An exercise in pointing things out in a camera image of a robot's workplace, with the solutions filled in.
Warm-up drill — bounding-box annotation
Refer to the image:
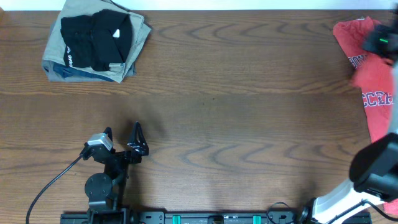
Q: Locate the black camera cable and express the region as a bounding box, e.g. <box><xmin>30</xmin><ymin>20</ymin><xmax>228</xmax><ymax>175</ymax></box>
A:
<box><xmin>25</xmin><ymin>154</ymin><xmax>85</xmax><ymax>224</ymax></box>
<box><xmin>326</xmin><ymin>198</ymin><xmax>398</xmax><ymax>224</ymax></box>

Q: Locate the red printed t-shirt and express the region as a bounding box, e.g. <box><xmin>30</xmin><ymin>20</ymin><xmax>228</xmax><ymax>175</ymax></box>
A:
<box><xmin>333</xmin><ymin>16</ymin><xmax>398</xmax><ymax>216</ymax></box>

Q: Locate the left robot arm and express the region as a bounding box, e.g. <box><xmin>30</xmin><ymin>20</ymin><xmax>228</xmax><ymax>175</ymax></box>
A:
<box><xmin>80</xmin><ymin>122</ymin><xmax>149</xmax><ymax>223</ymax></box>

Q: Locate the left black camera cable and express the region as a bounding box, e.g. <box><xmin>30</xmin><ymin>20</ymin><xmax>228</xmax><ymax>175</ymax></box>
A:
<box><xmin>25</xmin><ymin>154</ymin><xmax>85</xmax><ymax>224</ymax></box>

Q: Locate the right black camera cable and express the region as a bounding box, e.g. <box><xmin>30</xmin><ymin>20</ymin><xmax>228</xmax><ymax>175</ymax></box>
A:
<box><xmin>326</xmin><ymin>198</ymin><xmax>398</xmax><ymax>224</ymax></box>

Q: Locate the grey blue folded garment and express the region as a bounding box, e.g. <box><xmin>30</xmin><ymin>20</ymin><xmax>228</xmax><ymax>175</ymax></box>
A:
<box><xmin>42</xmin><ymin>59</ymin><xmax>137</xmax><ymax>83</ymax></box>

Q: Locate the black folded garment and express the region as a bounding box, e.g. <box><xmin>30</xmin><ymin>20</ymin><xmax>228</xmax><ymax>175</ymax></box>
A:
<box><xmin>60</xmin><ymin>9</ymin><xmax>133</xmax><ymax>72</ymax></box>

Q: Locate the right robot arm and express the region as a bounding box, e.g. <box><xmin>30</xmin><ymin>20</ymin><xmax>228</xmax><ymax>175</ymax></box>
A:
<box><xmin>286</xmin><ymin>17</ymin><xmax>397</xmax><ymax>223</ymax></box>

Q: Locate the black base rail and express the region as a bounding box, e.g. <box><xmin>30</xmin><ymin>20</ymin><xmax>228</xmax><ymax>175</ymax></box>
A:
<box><xmin>60</xmin><ymin>211</ymin><xmax>373</xmax><ymax>224</ymax></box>

